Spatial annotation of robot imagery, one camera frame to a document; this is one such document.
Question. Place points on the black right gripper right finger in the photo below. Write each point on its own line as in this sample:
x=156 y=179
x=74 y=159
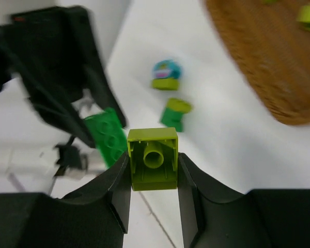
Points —
x=214 y=215

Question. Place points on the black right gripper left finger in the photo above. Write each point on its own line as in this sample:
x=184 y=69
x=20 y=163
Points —
x=94 y=215

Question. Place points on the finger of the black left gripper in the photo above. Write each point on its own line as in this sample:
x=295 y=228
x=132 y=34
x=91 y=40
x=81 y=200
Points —
x=47 y=98
x=63 y=40

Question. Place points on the green lime lego pair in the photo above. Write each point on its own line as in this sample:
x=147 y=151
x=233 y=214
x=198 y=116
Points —
x=153 y=155

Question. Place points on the dark green lego brick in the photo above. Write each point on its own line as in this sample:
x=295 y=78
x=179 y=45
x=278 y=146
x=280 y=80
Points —
x=108 y=135

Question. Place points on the green yellow notched lego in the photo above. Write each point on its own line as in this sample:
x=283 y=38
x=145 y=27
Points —
x=173 y=113

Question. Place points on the cyan lime lego stack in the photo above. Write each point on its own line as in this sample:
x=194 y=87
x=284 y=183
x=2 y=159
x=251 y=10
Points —
x=166 y=75

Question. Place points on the brown wicker divided tray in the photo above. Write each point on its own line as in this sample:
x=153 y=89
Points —
x=268 y=42

